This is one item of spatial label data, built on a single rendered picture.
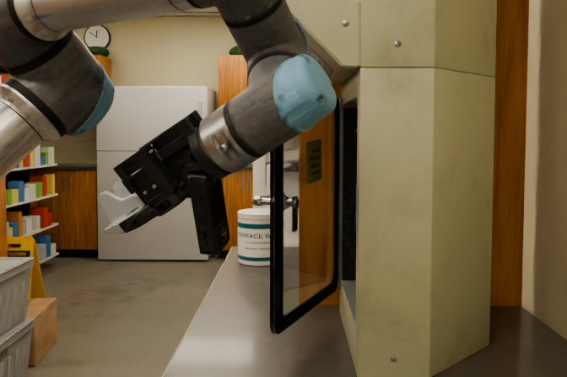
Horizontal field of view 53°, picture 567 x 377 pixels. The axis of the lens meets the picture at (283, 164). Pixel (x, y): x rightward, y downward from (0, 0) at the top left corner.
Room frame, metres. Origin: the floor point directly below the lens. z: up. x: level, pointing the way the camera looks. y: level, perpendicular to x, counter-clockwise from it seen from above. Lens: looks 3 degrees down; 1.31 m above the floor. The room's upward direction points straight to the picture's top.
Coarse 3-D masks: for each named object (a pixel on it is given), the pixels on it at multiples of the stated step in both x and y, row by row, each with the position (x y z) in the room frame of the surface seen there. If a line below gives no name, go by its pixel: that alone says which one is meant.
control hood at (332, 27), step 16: (288, 0) 0.85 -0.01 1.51; (304, 0) 0.85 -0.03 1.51; (320, 0) 0.85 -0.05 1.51; (336, 0) 0.85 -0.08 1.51; (352, 0) 0.85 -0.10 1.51; (304, 16) 0.84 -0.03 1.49; (320, 16) 0.84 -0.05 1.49; (336, 16) 0.84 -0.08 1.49; (352, 16) 0.84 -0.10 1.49; (320, 32) 0.84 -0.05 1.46; (336, 32) 0.84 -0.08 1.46; (352, 32) 0.84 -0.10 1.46; (320, 48) 0.87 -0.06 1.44; (336, 48) 0.84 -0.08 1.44; (352, 48) 0.84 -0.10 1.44; (336, 64) 0.87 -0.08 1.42; (352, 64) 0.84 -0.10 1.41; (336, 80) 1.04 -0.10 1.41
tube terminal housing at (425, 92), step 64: (384, 0) 0.84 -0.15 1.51; (448, 0) 0.87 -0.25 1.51; (384, 64) 0.84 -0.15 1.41; (448, 64) 0.87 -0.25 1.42; (384, 128) 0.84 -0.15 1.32; (448, 128) 0.87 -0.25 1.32; (384, 192) 0.84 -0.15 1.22; (448, 192) 0.87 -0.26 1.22; (384, 256) 0.84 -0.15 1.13; (448, 256) 0.88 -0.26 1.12; (384, 320) 0.84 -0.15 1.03; (448, 320) 0.88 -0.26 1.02
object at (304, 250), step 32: (320, 128) 1.05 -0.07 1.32; (288, 160) 0.92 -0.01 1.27; (320, 160) 1.06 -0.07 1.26; (288, 192) 0.92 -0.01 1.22; (320, 192) 1.06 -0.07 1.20; (288, 224) 0.92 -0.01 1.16; (320, 224) 1.06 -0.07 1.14; (288, 256) 0.92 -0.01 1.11; (320, 256) 1.06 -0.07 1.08; (288, 288) 0.92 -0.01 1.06; (320, 288) 1.06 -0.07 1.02
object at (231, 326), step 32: (224, 288) 1.34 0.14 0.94; (256, 288) 1.34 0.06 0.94; (192, 320) 1.11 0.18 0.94; (224, 320) 1.11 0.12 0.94; (256, 320) 1.11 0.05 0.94; (320, 320) 1.11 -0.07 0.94; (512, 320) 1.11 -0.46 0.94; (192, 352) 0.94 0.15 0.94; (224, 352) 0.94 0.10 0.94; (256, 352) 0.94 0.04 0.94; (288, 352) 0.94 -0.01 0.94; (320, 352) 0.94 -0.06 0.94; (480, 352) 0.95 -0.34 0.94; (512, 352) 0.95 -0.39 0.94; (544, 352) 0.95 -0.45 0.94
